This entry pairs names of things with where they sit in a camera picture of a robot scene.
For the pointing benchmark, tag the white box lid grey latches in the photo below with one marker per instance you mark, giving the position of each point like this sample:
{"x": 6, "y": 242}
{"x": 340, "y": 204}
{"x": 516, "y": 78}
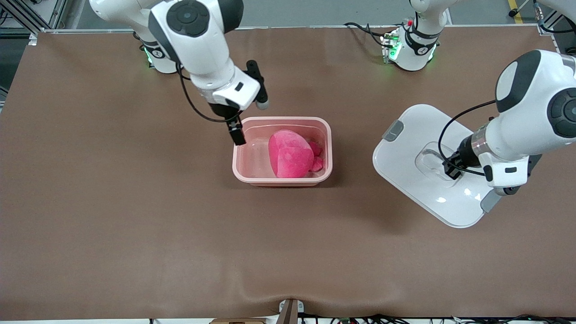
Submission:
{"x": 405, "y": 171}

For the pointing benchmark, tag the thin rod with black foot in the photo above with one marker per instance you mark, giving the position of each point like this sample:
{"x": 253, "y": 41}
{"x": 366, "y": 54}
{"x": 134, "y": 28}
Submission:
{"x": 512, "y": 13}

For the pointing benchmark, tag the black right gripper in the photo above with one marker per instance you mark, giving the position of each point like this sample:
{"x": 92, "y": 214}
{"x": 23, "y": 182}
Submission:
{"x": 223, "y": 110}

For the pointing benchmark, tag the aluminium frame extrusion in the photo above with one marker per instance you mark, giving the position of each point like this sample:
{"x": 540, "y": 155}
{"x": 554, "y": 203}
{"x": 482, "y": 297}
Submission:
{"x": 546, "y": 27}
{"x": 24, "y": 18}

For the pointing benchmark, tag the white perforated edge strip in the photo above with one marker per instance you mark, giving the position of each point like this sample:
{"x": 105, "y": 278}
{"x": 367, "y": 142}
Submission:
{"x": 555, "y": 42}

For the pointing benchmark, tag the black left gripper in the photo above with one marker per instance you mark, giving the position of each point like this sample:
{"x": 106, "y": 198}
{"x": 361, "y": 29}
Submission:
{"x": 464, "y": 155}

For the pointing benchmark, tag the pink plush toy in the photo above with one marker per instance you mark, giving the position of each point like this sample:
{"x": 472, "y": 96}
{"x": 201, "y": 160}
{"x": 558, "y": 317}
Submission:
{"x": 292, "y": 157}

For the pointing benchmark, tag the pink plastic box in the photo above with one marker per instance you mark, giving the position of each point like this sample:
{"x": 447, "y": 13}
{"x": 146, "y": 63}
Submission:
{"x": 252, "y": 166}

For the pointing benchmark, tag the aluminium table edge rail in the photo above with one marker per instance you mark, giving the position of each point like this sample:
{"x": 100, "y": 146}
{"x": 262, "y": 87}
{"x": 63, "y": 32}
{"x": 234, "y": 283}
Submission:
{"x": 315, "y": 28}

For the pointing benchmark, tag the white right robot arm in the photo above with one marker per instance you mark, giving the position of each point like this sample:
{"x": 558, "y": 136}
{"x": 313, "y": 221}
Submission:
{"x": 198, "y": 49}

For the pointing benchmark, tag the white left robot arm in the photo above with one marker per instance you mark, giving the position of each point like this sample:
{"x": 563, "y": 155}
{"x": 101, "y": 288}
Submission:
{"x": 531, "y": 112}

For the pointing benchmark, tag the metal clamp bracket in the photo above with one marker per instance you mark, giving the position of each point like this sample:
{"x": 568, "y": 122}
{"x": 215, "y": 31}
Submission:
{"x": 290, "y": 310}

